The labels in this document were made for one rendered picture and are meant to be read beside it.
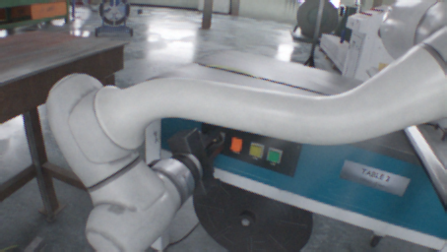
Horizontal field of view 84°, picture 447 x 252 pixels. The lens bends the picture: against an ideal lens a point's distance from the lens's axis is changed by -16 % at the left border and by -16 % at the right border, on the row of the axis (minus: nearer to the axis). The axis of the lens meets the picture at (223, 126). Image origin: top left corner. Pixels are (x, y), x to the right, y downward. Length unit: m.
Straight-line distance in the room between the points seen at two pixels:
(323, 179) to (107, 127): 0.49
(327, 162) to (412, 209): 0.23
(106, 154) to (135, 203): 0.08
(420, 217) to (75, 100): 0.74
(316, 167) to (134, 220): 0.43
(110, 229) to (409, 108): 0.41
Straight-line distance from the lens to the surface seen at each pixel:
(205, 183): 0.61
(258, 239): 1.11
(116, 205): 0.44
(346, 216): 0.75
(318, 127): 0.35
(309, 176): 0.70
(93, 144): 0.42
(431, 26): 0.45
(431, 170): 0.62
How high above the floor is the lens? 0.98
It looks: 26 degrees down
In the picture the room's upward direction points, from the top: 7 degrees clockwise
